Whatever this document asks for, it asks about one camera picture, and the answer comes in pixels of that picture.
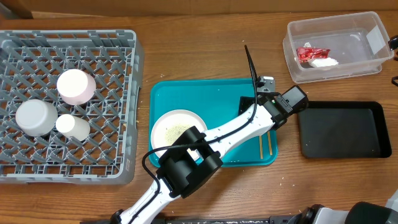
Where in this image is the teal plastic tray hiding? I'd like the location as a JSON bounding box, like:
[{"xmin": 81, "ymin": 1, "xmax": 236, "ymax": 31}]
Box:
[{"xmin": 149, "ymin": 78, "xmax": 278, "ymax": 167}]

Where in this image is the black plastic tray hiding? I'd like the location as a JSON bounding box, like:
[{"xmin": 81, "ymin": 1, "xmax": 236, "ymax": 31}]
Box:
[{"xmin": 298, "ymin": 101, "xmax": 392, "ymax": 159}]

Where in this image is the red snack wrapper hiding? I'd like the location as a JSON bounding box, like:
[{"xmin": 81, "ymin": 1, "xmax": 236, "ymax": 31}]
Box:
[{"xmin": 296, "ymin": 47, "xmax": 330, "ymax": 63}]

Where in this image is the wooden chopstick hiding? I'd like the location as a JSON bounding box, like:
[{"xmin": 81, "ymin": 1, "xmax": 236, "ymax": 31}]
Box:
[
  {"xmin": 259, "ymin": 136, "xmax": 264, "ymax": 159},
  {"xmin": 267, "ymin": 132, "xmax": 273, "ymax": 156}
]

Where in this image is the white napkin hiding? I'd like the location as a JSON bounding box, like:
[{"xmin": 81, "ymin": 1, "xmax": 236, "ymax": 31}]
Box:
[{"xmin": 303, "ymin": 42, "xmax": 338, "ymax": 68}]

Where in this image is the cream paper cup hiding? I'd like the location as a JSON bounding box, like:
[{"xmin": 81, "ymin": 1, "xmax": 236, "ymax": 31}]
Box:
[{"xmin": 55, "ymin": 114, "xmax": 90, "ymax": 141}]

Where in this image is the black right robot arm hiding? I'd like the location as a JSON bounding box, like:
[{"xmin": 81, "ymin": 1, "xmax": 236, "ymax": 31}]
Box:
[{"xmin": 289, "ymin": 101, "xmax": 397, "ymax": 223}]

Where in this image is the grey shallow bowl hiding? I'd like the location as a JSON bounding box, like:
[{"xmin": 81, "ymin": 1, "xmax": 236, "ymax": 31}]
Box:
[{"xmin": 16, "ymin": 99, "xmax": 58, "ymax": 137}]

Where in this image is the grey dishwasher rack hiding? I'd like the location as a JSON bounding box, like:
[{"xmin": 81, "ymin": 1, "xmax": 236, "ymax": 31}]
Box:
[{"xmin": 1, "ymin": 30, "xmax": 144, "ymax": 184}]

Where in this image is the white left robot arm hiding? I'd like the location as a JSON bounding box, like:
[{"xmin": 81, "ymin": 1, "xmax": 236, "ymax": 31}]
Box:
[{"xmin": 110, "ymin": 58, "xmax": 308, "ymax": 224}]

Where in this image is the clear plastic bin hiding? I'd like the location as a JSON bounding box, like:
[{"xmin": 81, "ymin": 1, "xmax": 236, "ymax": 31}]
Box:
[{"xmin": 282, "ymin": 11, "xmax": 394, "ymax": 84}]

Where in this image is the large white plate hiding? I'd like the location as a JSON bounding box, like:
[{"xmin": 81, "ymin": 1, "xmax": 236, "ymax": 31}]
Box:
[{"xmin": 150, "ymin": 110, "xmax": 207, "ymax": 149}]

